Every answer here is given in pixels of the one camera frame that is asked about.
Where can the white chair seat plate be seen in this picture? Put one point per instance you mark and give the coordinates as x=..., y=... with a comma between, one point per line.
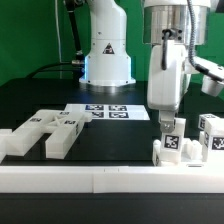
x=189, y=155

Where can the paper sheet with tags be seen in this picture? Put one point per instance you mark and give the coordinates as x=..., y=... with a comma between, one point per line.
x=111, y=111

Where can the white chair back part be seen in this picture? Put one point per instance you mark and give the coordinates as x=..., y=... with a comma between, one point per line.
x=63, y=128

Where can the white front fence rail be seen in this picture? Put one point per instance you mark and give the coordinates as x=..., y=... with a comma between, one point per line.
x=65, y=179

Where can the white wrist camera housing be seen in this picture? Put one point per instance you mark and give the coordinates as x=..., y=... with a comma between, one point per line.
x=213, y=76

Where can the white tagged cube far right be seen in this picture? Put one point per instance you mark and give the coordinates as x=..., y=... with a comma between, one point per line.
x=203, y=118

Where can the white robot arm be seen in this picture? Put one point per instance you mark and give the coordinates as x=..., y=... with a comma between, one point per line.
x=173, y=28

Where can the white fence rail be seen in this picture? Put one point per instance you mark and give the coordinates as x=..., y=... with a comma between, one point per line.
x=65, y=179
x=4, y=134

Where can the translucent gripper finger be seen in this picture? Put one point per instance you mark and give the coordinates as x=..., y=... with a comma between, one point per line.
x=167, y=121

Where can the white left fence rail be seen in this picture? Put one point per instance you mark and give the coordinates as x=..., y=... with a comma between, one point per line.
x=4, y=134

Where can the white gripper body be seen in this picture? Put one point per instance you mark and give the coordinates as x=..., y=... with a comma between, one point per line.
x=166, y=87

